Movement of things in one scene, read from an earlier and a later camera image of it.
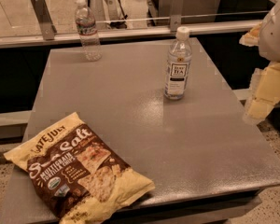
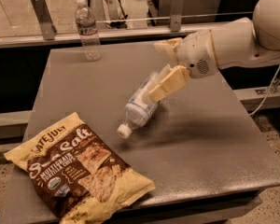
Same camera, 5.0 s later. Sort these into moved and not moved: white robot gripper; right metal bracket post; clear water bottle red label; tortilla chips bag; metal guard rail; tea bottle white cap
Moved: tea bottle white cap; white robot gripper
Not moved: metal guard rail; tortilla chips bag; right metal bracket post; clear water bottle red label
